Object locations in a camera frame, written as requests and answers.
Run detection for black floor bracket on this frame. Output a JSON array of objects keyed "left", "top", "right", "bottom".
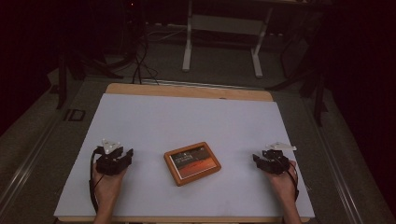
[{"left": 63, "top": 107, "right": 87, "bottom": 122}]

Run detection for black stand legs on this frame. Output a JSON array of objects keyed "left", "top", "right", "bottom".
[
  {"left": 264, "top": 69, "right": 330, "bottom": 128},
  {"left": 55, "top": 50, "right": 125, "bottom": 110}
]

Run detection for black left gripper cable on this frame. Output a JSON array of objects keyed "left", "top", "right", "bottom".
[{"left": 89, "top": 147, "right": 105, "bottom": 215}]

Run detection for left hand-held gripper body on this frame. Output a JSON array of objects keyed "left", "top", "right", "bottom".
[{"left": 94, "top": 138, "right": 133, "bottom": 176}]

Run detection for metal floor rail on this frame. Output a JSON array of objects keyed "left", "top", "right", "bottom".
[
  {"left": 302, "top": 94, "right": 366, "bottom": 224},
  {"left": 0, "top": 116, "right": 62, "bottom": 216}
]

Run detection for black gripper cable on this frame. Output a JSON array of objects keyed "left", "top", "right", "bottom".
[
  {"left": 89, "top": 147, "right": 105, "bottom": 215},
  {"left": 286, "top": 161, "right": 301, "bottom": 203}
]

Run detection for wooden table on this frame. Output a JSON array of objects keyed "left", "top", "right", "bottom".
[{"left": 57, "top": 82, "right": 312, "bottom": 224}]

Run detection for person's right hand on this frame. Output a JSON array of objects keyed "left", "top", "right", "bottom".
[{"left": 264, "top": 160, "right": 299, "bottom": 206}]

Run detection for wooden picture frame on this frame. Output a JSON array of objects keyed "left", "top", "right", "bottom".
[{"left": 163, "top": 141, "right": 222, "bottom": 188}]

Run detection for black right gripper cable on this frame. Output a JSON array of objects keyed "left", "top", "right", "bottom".
[{"left": 286, "top": 161, "right": 301, "bottom": 203}]

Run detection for white table mat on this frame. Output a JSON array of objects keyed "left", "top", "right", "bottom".
[{"left": 53, "top": 92, "right": 316, "bottom": 219}]

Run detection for black floor cables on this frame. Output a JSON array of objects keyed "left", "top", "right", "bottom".
[{"left": 130, "top": 29, "right": 161, "bottom": 86}]

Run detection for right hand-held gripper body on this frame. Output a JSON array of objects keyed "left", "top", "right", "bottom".
[{"left": 261, "top": 141, "right": 298, "bottom": 175}]

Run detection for white metal stand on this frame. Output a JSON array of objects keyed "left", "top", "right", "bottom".
[{"left": 181, "top": 0, "right": 276, "bottom": 79}]

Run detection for person's left hand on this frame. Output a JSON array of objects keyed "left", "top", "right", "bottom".
[{"left": 91, "top": 167, "right": 128, "bottom": 207}]

